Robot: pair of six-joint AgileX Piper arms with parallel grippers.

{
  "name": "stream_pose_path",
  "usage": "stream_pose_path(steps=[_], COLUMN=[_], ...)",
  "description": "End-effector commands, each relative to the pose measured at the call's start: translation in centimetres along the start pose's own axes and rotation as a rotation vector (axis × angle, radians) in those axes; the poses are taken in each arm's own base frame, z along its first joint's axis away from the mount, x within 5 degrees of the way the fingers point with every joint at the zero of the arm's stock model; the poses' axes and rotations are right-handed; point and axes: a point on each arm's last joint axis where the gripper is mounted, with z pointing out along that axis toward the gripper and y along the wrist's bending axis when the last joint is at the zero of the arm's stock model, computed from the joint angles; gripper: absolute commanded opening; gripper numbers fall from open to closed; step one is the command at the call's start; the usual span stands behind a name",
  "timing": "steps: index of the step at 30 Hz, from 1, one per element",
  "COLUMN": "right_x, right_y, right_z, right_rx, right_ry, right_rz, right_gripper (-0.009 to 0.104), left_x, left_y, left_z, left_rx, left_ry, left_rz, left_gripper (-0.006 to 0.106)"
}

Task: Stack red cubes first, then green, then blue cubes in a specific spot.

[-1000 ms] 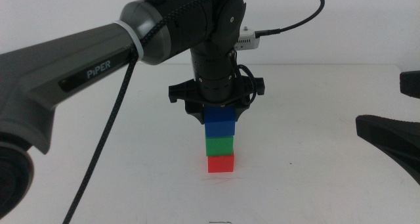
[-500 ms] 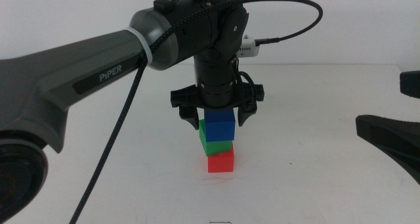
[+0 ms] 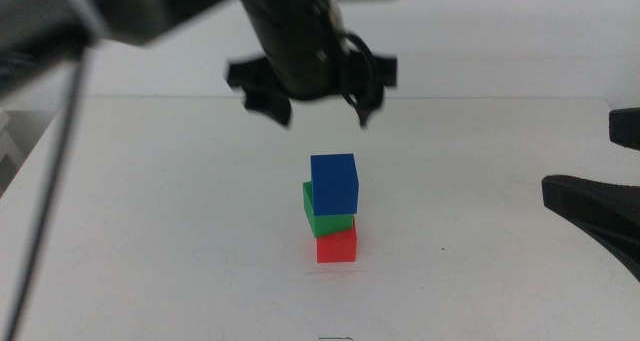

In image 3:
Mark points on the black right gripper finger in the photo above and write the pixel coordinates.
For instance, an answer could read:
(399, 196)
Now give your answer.
(600, 211)
(626, 128)

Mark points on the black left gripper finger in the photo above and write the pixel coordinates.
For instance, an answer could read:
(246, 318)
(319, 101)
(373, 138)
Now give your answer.
(367, 108)
(272, 108)

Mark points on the blue cube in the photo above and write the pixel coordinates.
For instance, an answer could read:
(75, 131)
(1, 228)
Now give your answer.
(335, 183)

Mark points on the green cube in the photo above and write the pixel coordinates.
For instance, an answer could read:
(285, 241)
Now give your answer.
(327, 223)

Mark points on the red cube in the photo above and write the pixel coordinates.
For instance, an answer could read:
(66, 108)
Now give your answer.
(336, 248)

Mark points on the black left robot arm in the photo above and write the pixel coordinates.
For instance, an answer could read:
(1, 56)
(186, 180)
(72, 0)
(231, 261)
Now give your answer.
(150, 6)

